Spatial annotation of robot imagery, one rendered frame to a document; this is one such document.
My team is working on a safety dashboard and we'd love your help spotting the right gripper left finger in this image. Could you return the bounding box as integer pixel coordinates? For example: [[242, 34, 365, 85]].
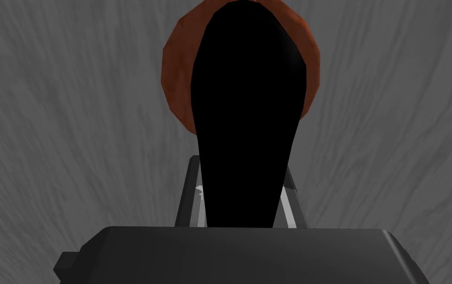
[[174, 155, 208, 229]]

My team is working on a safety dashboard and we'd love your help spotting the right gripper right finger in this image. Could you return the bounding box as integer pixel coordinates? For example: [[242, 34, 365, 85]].
[[273, 167, 309, 229]]

